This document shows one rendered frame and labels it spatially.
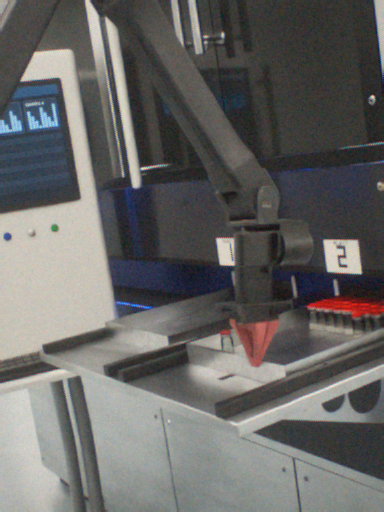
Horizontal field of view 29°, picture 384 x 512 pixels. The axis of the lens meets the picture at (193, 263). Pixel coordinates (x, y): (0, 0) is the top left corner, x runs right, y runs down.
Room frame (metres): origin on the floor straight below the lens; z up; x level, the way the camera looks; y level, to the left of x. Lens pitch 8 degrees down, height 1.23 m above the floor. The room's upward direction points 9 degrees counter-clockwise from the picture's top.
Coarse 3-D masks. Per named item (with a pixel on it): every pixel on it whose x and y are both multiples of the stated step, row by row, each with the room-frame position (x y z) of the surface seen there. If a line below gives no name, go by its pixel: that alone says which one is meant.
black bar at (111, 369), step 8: (272, 312) 1.46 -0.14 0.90; (280, 312) 1.45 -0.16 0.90; (224, 328) 1.38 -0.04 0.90; (232, 328) 1.38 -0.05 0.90; (200, 336) 1.35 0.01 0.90; (208, 336) 1.35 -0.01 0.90; (176, 344) 1.32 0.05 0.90; (184, 344) 1.32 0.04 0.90; (152, 352) 1.29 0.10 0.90; (160, 352) 1.29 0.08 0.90; (168, 352) 1.30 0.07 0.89; (120, 360) 1.26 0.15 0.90; (128, 360) 1.26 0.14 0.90; (136, 360) 1.27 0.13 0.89; (144, 360) 1.28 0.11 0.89; (104, 368) 1.25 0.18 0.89; (112, 368) 1.24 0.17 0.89; (120, 368) 1.25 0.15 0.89
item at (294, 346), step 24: (288, 312) 1.38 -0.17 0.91; (216, 336) 1.28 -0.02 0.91; (288, 336) 1.32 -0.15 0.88; (312, 336) 1.30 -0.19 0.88; (336, 336) 1.27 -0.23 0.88; (192, 360) 1.24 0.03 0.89; (216, 360) 1.18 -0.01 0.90; (240, 360) 1.12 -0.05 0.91; (264, 360) 1.08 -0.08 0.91; (288, 360) 1.17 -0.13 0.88; (312, 360) 1.07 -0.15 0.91
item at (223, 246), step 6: (216, 240) 1.61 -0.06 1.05; (222, 240) 1.59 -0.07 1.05; (228, 240) 1.57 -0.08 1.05; (222, 246) 1.60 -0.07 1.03; (228, 246) 1.58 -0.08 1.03; (222, 252) 1.60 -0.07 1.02; (228, 252) 1.58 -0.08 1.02; (222, 258) 1.60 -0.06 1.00; (228, 258) 1.58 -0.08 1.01; (222, 264) 1.60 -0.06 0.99; (228, 264) 1.59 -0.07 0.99
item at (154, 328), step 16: (176, 304) 1.64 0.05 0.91; (192, 304) 1.67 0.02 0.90; (208, 304) 1.69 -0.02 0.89; (304, 304) 1.51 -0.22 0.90; (112, 320) 1.55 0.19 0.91; (128, 320) 1.57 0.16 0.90; (144, 320) 1.60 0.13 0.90; (160, 320) 1.62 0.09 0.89; (176, 320) 1.61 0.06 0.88; (192, 320) 1.58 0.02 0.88; (208, 320) 1.56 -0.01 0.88; (224, 320) 1.40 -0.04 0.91; (112, 336) 1.53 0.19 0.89; (128, 336) 1.46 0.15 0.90; (144, 336) 1.40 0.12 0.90; (160, 336) 1.35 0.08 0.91; (176, 336) 1.34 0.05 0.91; (192, 336) 1.36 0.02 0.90
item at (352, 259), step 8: (328, 240) 1.31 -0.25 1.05; (336, 240) 1.30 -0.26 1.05; (344, 240) 1.28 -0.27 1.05; (352, 240) 1.27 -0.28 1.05; (328, 248) 1.32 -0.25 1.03; (352, 248) 1.27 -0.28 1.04; (328, 256) 1.32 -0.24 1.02; (336, 256) 1.30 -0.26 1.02; (352, 256) 1.27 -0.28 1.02; (328, 264) 1.32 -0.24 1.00; (336, 264) 1.30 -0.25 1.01; (344, 264) 1.29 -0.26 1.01; (352, 264) 1.27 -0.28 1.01; (344, 272) 1.29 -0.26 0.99; (352, 272) 1.27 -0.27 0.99; (360, 272) 1.26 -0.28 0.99
